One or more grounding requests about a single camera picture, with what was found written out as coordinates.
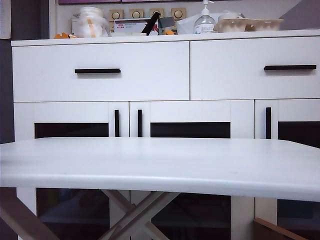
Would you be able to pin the white cabinet drawer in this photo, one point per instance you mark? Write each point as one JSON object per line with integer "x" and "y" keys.
{"x": 150, "y": 82}
{"x": 225, "y": 75}

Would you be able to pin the white glass-panel cabinet door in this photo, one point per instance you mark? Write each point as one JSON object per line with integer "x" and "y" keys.
{"x": 70, "y": 111}
{"x": 190, "y": 110}
{"x": 295, "y": 110}

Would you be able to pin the orange rounded object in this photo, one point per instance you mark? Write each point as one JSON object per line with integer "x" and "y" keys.
{"x": 168, "y": 32}

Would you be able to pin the pale crossed table leg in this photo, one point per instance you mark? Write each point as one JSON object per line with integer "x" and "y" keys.
{"x": 117, "y": 200}
{"x": 150, "y": 210}

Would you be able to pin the black slanted bar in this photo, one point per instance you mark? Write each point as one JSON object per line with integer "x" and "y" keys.
{"x": 150, "y": 23}

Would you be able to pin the grey-teal small card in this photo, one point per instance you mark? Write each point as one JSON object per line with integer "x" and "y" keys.
{"x": 167, "y": 22}

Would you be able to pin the white box red print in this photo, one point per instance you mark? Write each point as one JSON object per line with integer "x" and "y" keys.
{"x": 127, "y": 27}

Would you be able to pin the white crumpled plastic bag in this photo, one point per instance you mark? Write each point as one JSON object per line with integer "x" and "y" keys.
{"x": 186, "y": 24}

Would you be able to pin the clear pump sanitizer bottle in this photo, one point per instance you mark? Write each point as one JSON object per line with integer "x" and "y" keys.
{"x": 205, "y": 23}

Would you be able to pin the translucent white plastic bag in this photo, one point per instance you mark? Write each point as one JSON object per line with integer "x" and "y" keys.
{"x": 92, "y": 22}

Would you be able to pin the beige paper egg carton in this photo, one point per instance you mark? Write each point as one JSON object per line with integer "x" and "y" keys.
{"x": 231, "y": 25}
{"x": 267, "y": 24}

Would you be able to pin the white sideboard cabinet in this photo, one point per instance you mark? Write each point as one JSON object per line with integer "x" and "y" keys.
{"x": 250, "y": 34}

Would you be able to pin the orange crumpled wrapper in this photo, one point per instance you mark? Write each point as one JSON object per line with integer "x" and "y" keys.
{"x": 65, "y": 35}

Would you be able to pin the white bowl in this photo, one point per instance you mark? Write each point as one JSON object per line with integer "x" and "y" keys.
{"x": 231, "y": 15}

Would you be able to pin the small white cardboard box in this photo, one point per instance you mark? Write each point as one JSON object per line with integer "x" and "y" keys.
{"x": 74, "y": 25}

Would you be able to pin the brown wooden board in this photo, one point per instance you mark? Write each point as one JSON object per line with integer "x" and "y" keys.
{"x": 270, "y": 228}

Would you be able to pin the brown wooden beam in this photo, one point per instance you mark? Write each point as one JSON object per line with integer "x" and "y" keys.
{"x": 20, "y": 215}

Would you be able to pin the beige round wall socket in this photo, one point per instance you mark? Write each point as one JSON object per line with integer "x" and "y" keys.
{"x": 157, "y": 10}
{"x": 116, "y": 14}
{"x": 178, "y": 13}
{"x": 136, "y": 13}

